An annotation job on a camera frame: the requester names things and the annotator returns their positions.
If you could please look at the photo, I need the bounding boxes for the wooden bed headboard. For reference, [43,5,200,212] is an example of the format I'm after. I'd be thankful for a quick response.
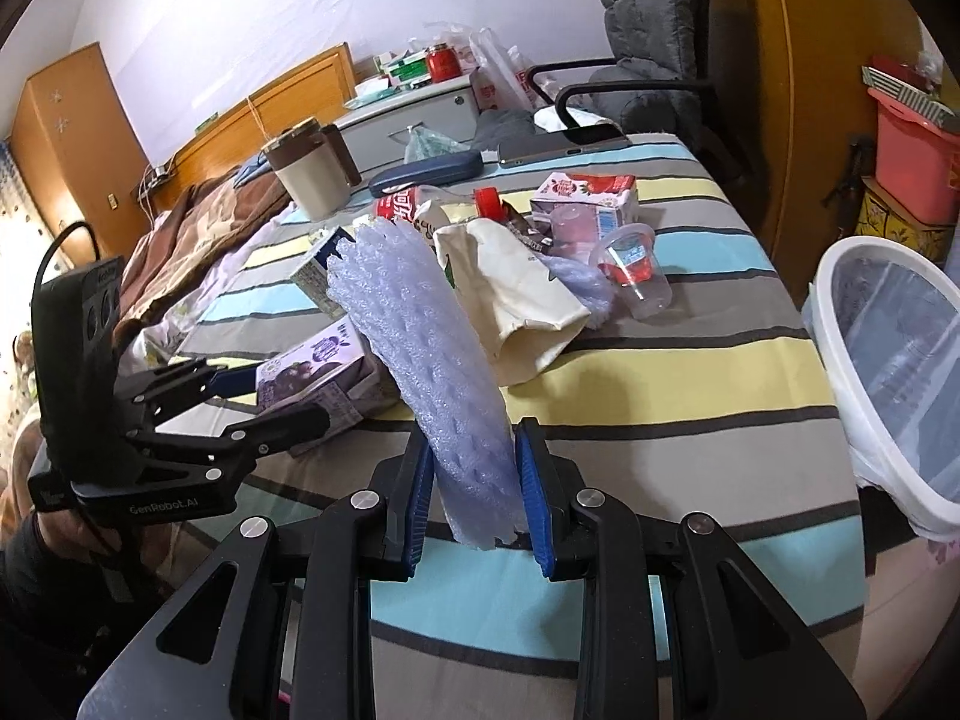
[149,43,355,211]

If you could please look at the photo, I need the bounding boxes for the cream crumpled paper bag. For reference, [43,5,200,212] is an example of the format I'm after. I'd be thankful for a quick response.
[433,218,590,387]

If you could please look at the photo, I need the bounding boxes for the pink plastic bucket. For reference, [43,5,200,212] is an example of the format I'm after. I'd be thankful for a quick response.
[867,88,958,226]

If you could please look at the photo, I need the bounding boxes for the pink strawberry milk carton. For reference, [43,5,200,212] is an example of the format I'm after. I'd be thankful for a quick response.
[530,172,640,244]

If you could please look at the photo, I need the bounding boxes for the dark blue glasses case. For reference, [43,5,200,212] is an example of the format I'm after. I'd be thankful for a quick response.
[368,149,483,199]

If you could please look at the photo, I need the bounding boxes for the black tablet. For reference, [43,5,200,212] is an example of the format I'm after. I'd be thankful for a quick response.
[498,122,631,167]

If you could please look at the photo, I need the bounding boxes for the yellow patterned box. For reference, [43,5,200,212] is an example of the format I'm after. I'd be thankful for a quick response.
[854,177,955,265]

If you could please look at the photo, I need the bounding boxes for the white plastic bag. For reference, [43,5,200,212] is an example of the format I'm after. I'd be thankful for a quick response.
[425,21,544,112]

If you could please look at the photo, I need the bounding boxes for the clear plastic cup red residue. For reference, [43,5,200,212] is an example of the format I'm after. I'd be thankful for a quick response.
[589,223,672,320]

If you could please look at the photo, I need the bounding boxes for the white rimmed trash bin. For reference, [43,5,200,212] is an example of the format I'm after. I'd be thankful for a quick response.
[802,236,958,543]

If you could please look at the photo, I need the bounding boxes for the wooden wardrobe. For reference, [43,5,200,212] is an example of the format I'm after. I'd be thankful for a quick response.
[709,0,921,299]

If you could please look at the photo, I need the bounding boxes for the beige brown lidded pitcher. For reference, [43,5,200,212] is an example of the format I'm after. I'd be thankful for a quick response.
[262,117,363,221]

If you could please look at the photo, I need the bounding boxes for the striped tablecloth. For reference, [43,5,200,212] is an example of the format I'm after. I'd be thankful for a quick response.
[164,135,867,718]

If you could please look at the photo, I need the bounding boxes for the small wooden cabinet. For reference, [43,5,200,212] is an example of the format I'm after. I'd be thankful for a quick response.
[10,44,148,257]

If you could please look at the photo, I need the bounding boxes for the white bedside cabinet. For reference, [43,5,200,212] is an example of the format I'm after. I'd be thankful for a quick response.
[335,75,480,176]

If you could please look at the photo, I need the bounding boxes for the grey chair cushion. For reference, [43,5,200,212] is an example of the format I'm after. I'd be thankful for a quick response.
[589,0,700,145]

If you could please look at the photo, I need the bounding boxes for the brown blanket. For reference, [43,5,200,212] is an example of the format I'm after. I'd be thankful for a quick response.
[112,171,290,353]

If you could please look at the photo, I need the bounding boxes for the folded blue clothes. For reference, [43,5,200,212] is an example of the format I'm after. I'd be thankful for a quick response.
[233,153,272,188]

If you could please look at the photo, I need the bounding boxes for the red jar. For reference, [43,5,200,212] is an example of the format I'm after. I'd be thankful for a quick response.
[427,43,462,83]

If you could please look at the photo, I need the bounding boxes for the black office chair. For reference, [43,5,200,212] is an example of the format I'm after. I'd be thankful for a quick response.
[527,0,713,130]

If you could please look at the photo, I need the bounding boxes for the red cola bottle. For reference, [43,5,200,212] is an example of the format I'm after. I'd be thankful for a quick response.
[374,185,508,232]

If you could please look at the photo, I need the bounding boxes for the purple milk carton box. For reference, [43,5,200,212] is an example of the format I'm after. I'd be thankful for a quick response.
[256,316,400,457]

